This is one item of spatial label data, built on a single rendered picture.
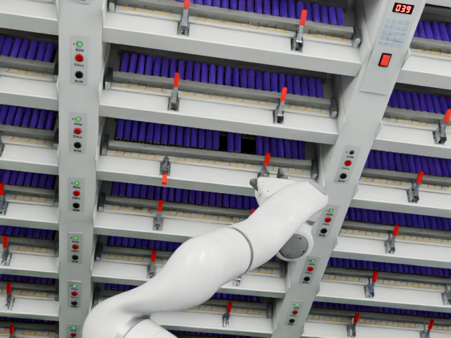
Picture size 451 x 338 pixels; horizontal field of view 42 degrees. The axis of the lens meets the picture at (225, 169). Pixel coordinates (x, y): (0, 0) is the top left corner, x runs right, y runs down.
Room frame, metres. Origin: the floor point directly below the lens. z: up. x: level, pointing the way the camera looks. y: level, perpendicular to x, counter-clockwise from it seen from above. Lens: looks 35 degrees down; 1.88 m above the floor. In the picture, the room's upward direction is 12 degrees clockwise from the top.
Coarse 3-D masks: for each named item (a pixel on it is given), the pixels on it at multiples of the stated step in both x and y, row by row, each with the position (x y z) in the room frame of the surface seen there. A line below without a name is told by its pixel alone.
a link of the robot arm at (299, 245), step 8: (304, 224) 0.93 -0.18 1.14; (312, 224) 0.94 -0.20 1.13; (296, 232) 0.90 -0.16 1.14; (304, 232) 0.90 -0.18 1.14; (288, 240) 0.89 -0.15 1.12; (296, 240) 0.89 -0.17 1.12; (304, 240) 0.89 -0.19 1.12; (312, 240) 0.90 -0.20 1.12; (288, 248) 0.89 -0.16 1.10; (296, 248) 0.89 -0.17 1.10; (304, 248) 0.89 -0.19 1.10; (280, 256) 0.88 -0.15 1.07; (288, 256) 0.88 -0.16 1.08; (296, 256) 0.89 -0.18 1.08; (304, 256) 0.89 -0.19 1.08
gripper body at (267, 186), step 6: (258, 180) 1.12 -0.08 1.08; (264, 180) 1.12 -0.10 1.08; (270, 180) 1.12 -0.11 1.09; (276, 180) 1.13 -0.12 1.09; (282, 180) 1.13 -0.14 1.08; (288, 180) 1.14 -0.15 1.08; (258, 186) 1.10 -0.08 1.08; (264, 186) 1.09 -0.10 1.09; (270, 186) 1.09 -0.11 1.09; (276, 186) 1.09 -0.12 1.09; (282, 186) 1.10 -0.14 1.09; (258, 192) 1.08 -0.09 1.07; (264, 192) 1.06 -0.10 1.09; (270, 192) 1.06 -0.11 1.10; (258, 198) 1.08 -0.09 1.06; (264, 198) 1.05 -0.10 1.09; (258, 204) 1.07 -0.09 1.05
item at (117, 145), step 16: (112, 144) 1.26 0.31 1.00; (128, 144) 1.27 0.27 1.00; (144, 144) 1.29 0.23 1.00; (176, 160) 1.28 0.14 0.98; (208, 160) 1.30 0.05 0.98; (224, 160) 1.32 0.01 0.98; (240, 160) 1.32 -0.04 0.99; (256, 160) 1.33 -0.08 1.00; (272, 160) 1.34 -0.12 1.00; (288, 160) 1.35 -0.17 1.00; (304, 160) 1.36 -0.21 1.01
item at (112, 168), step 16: (112, 128) 1.34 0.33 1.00; (176, 128) 1.39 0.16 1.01; (304, 144) 1.44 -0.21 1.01; (320, 144) 1.40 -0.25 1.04; (96, 160) 1.18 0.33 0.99; (112, 160) 1.24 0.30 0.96; (128, 160) 1.25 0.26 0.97; (144, 160) 1.26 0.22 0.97; (192, 160) 1.30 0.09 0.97; (320, 160) 1.36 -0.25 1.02; (96, 176) 1.21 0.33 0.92; (112, 176) 1.21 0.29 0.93; (128, 176) 1.22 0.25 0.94; (144, 176) 1.22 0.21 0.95; (160, 176) 1.23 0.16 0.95; (176, 176) 1.24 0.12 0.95; (192, 176) 1.25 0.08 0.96; (208, 176) 1.26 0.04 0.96; (224, 176) 1.27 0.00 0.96; (240, 176) 1.29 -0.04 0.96; (256, 176) 1.30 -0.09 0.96; (272, 176) 1.31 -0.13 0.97; (288, 176) 1.32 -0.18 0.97; (320, 176) 1.32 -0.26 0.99; (224, 192) 1.27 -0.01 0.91; (240, 192) 1.27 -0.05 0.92
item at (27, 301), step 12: (0, 276) 1.25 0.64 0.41; (12, 276) 1.26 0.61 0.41; (24, 276) 1.27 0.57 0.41; (0, 288) 1.22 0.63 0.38; (12, 288) 1.22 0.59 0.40; (24, 288) 1.23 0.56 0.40; (36, 288) 1.24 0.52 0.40; (48, 288) 1.24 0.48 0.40; (0, 300) 1.19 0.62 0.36; (12, 300) 1.19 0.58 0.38; (24, 300) 1.21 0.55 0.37; (36, 300) 1.22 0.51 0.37; (48, 300) 1.22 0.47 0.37; (0, 312) 1.16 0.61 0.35; (12, 312) 1.16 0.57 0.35; (24, 312) 1.17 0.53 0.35; (36, 312) 1.18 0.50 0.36; (48, 312) 1.19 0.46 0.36
